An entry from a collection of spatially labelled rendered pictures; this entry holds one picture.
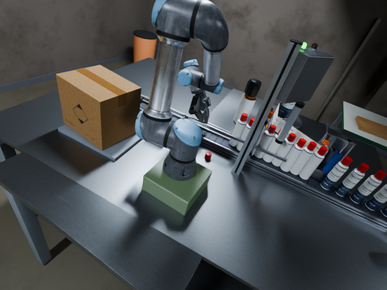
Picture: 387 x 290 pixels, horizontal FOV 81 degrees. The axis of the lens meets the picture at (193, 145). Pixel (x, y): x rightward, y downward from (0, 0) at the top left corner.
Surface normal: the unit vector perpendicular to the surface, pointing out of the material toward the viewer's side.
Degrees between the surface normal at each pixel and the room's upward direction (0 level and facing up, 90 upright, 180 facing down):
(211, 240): 0
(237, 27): 90
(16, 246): 0
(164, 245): 0
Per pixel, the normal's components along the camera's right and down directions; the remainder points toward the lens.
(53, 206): 0.21, -0.76
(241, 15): -0.48, 0.47
